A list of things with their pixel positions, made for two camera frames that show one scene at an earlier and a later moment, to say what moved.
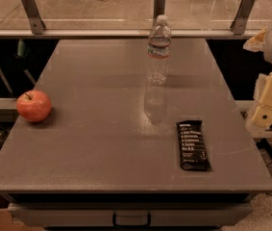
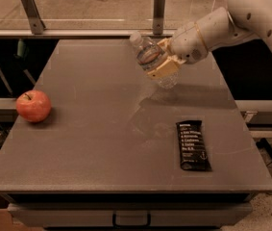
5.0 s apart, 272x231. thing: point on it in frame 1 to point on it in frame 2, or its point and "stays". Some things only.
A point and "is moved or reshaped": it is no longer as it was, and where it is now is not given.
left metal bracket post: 32,12 stays
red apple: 34,106 stays
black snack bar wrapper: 192,147 stays
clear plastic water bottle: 159,49 is moved or reshaped
